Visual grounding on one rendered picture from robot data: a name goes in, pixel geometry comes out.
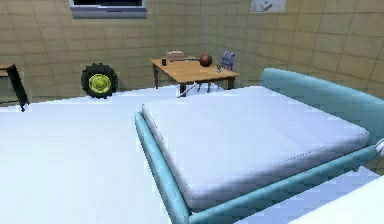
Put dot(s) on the wooden table with black legs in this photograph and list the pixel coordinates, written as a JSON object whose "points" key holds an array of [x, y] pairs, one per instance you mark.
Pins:
{"points": [[191, 71]]}

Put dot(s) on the brown basketball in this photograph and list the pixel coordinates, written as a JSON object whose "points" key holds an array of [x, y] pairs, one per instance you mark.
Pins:
{"points": [[206, 60]]}

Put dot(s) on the small black cup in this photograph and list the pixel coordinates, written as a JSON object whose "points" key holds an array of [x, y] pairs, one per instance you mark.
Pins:
{"points": [[164, 62]]}

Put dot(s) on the tan cardboard box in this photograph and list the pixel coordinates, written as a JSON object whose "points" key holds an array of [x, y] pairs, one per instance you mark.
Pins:
{"points": [[175, 55]]}

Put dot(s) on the teal bed with white mattress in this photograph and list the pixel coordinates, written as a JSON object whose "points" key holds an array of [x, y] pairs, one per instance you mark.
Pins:
{"points": [[253, 143]]}

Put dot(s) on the black tyre with yellow hub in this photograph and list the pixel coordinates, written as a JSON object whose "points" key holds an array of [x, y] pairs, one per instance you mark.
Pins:
{"points": [[99, 82]]}

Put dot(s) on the grey framed window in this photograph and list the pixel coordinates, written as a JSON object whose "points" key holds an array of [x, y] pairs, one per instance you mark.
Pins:
{"points": [[108, 8]]}

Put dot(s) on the pale framed wall picture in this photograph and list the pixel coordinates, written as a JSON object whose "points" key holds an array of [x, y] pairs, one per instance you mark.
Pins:
{"points": [[268, 5]]}

